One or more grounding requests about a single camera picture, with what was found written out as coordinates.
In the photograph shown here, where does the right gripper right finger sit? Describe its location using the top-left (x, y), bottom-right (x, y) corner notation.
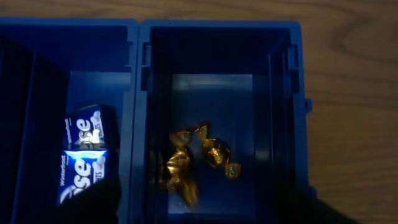
top-left (273, 190), bottom-right (359, 224)

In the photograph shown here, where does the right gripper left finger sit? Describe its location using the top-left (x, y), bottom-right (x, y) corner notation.
top-left (57, 178), bottom-right (123, 224)

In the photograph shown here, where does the blue candy pack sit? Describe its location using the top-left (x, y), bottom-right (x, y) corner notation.
top-left (63, 104), bottom-right (115, 149)
top-left (58, 148), bottom-right (109, 205)

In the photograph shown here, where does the gold candy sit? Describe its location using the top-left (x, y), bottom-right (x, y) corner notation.
top-left (159, 128), bottom-right (200, 208)
top-left (194, 121), bottom-right (243, 180)

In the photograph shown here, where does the blue tray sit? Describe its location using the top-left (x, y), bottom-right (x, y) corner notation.
top-left (0, 17), bottom-right (318, 224)

